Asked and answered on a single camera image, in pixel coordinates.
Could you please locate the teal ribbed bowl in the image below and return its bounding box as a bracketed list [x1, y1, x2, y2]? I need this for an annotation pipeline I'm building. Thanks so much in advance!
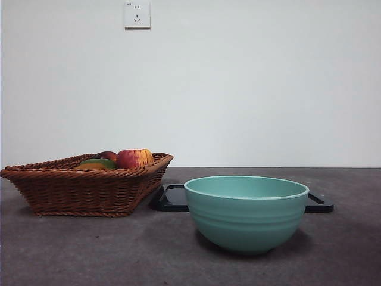
[183, 175, 310, 256]

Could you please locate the green fruit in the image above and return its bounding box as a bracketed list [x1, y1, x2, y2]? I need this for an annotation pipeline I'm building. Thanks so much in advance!
[79, 158, 117, 170]

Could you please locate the brown wicker basket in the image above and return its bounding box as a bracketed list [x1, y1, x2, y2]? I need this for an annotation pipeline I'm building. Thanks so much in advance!
[0, 152, 174, 217]

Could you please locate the dark red fruit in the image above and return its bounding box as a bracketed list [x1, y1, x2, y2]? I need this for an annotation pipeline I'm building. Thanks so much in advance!
[94, 151, 118, 161]

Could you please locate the red and yellow apple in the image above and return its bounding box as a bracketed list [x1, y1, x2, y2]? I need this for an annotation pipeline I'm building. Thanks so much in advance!
[115, 148, 154, 170]

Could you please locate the black rectangular tray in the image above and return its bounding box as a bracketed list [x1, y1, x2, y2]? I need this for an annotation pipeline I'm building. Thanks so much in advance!
[151, 184, 335, 213]

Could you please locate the orange brown fruit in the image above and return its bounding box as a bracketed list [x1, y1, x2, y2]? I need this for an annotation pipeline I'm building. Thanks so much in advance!
[74, 163, 108, 172]

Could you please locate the white wall power socket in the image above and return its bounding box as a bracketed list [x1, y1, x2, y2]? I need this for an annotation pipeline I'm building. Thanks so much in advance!
[124, 1, 151, 30]

